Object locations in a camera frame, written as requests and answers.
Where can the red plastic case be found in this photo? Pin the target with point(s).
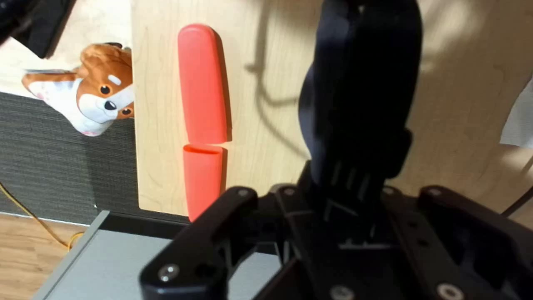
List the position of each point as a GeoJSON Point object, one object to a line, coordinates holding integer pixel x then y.
{"type": "Point", "coordinates": [206, 117]}

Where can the white paper tag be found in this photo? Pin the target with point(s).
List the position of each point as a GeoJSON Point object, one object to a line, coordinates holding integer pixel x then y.
{"type": "Point", "coordinates": [518, 125]}

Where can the plush fox toy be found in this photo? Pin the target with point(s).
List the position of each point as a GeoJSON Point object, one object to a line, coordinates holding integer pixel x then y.
{"type": "Point", "coordinates": [95, 94]}

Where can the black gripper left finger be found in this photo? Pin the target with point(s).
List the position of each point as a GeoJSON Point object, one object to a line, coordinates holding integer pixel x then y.
{"type": "Point", "coordinates": [198, 262]}

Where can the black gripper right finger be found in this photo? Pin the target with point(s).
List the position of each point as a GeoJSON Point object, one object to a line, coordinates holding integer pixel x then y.
{"type": "Point", "coordinates": [458, 249]}

